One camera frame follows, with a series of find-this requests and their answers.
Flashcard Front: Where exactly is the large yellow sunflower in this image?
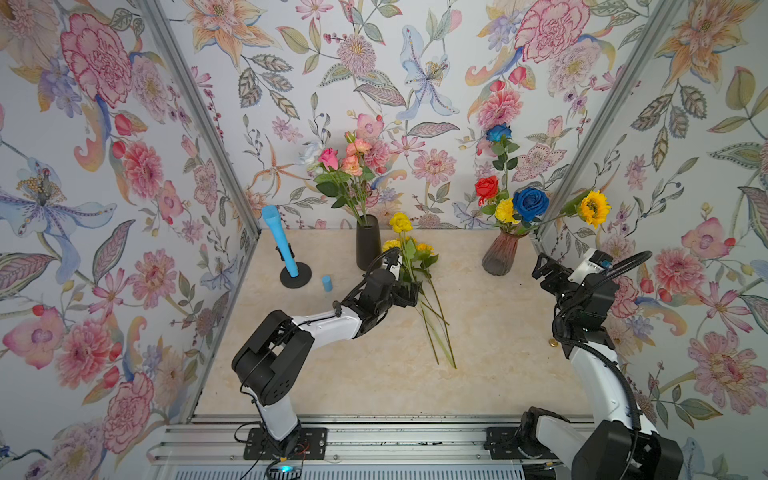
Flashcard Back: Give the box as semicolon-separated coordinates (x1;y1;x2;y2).
415;243;458;370

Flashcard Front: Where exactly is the orange yellow sunflower vase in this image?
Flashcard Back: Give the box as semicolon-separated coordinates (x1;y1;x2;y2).
522;191;611;232

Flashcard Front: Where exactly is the yellow carnation vase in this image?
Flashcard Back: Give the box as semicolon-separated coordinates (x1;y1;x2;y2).
382;239;402;252

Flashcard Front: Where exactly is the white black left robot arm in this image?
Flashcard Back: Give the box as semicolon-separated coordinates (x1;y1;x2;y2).
231;268;421;443

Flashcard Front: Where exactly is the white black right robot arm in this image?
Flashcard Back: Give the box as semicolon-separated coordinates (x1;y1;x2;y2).
513;249;684;479

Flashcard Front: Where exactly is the black cylindrical vase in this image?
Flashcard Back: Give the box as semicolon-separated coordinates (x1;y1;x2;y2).
356;214;382;271

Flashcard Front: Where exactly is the brown glass vase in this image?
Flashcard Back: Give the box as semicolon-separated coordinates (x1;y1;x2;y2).
482;231;521;276

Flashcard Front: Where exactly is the peach pink flowers cluster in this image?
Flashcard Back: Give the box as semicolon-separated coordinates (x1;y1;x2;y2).
340;139;371;177

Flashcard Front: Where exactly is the small blue cylinder cap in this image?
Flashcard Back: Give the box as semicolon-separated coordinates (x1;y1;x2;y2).
322;275;333;292

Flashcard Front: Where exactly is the large blue rose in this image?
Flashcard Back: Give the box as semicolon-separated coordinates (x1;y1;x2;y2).
512;187;550;222

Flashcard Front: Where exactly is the small yellow flower left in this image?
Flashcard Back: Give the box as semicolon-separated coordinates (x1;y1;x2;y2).
494;198;520;225

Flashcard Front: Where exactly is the black microphone stand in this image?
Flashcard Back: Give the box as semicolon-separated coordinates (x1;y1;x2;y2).
276;245;312;289

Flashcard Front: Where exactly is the red rose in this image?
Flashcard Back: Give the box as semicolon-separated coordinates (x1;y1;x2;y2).
475;176;499;206

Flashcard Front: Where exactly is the blue toy microphone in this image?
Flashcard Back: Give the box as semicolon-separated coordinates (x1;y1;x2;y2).
262;205;290;248

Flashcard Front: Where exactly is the small tall blue rose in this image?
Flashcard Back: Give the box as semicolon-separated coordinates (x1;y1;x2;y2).
486;123;511;143

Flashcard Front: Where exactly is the pink rose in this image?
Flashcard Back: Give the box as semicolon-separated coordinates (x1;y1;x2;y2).
319;148;339;171

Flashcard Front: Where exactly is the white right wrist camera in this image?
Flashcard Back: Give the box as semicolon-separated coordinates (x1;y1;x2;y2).
568;248;613;284

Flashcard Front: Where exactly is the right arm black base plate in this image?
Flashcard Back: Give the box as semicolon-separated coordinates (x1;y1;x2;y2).
483;426;558;461

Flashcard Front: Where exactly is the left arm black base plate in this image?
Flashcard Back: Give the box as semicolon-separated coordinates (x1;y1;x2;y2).
243;426;328;461

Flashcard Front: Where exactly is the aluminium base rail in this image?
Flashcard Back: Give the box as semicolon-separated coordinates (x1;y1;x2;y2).
148;415;570;479

